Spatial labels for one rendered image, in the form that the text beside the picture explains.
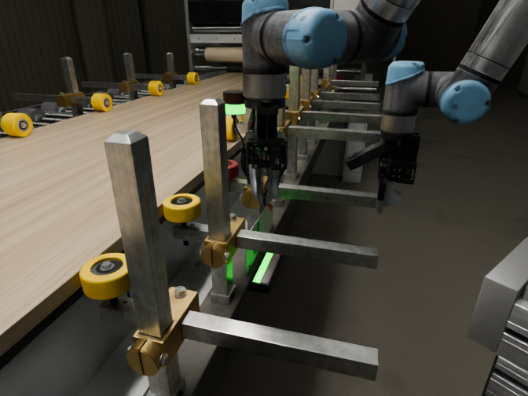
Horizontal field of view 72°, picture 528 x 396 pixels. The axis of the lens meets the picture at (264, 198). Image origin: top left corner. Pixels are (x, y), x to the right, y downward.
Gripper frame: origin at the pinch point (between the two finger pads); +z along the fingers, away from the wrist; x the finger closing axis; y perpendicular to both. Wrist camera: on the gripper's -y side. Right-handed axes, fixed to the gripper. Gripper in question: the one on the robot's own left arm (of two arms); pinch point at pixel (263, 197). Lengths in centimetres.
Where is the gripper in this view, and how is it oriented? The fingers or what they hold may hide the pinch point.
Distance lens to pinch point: 73.9
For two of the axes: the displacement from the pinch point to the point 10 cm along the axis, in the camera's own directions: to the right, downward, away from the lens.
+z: 0.0, 9.1, 4.2
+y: 0.8, 4.2, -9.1
